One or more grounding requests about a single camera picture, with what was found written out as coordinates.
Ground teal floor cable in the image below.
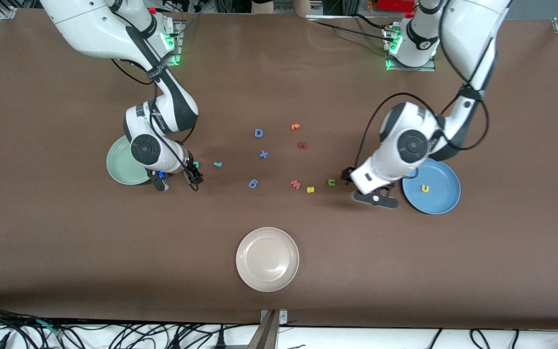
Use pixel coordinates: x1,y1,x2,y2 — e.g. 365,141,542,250
36,319,62,338

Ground metal table clamp bracket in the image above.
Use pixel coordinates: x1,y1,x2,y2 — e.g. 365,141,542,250
260,309,289,324

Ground green plate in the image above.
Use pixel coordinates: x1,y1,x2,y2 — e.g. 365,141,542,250
106,136,156,186

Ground blue plate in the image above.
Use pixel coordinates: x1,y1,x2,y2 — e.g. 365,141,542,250
402,159,461,215

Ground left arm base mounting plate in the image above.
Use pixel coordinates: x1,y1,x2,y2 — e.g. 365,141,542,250
385,24,437,72

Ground black base power cable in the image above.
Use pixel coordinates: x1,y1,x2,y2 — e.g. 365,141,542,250
307,14,398,43

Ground beige plate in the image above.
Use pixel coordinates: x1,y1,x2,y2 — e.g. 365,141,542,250
236,227,300,292

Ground aluminium profile beam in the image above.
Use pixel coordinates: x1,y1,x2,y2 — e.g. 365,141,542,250
247,310,279,349

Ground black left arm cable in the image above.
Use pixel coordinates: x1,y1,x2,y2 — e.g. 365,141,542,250
356,0,491,169

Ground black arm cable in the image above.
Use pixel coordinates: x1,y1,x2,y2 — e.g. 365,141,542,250
356,0,491,169
111,57,200,192

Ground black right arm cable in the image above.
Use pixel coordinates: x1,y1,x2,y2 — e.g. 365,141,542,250
111,57,200,192

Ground brown table cover sheet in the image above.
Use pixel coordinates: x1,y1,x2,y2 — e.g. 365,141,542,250
0,9,558,331

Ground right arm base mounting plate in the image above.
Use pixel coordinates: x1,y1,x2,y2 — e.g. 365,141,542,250
130,19,184,66

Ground red box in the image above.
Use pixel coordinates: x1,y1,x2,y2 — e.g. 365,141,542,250
376,0,418,13

